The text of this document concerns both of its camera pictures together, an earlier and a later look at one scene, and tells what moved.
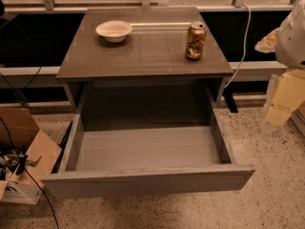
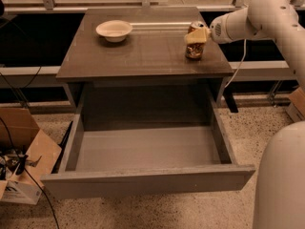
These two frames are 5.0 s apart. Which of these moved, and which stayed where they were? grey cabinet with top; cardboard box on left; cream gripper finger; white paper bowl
Moved: cream gripper finger
Stayed: cardboard box on left; white paper bowl; grey cabinet with top
